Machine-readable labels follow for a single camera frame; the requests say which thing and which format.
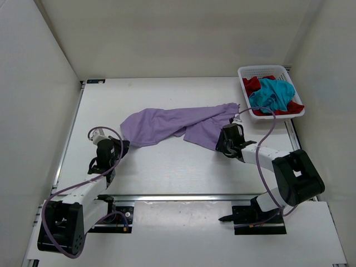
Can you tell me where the purple t-shirt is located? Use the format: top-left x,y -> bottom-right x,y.
120,103 -> 240,151

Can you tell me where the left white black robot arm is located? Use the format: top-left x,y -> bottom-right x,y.
37,136 -> 130,259

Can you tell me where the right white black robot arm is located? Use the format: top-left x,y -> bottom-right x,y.
216,123 -> 325,227

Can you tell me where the red t-shirt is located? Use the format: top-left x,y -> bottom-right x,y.
243,76 -> 304,116

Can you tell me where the teal t-shirt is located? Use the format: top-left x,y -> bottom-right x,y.
249,78 -> 295,113

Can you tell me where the dark label sticker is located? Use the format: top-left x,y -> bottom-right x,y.
86,79 -> 106,84

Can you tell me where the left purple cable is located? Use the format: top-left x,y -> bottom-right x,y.
41,126 -> 131,259

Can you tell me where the purple cable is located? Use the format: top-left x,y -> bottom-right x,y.
41,126 -> 131,259
229,107 -> 296,217

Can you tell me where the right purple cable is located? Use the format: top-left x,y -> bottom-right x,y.
229,107 -> 296,217

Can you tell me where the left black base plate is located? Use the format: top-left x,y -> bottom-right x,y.
89,201 -> 134,234

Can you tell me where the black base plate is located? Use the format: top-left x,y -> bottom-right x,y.
89,201 -> 134,234
232,206 -> 287,235

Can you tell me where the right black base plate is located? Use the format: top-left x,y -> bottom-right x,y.
232,206 -> 287,235

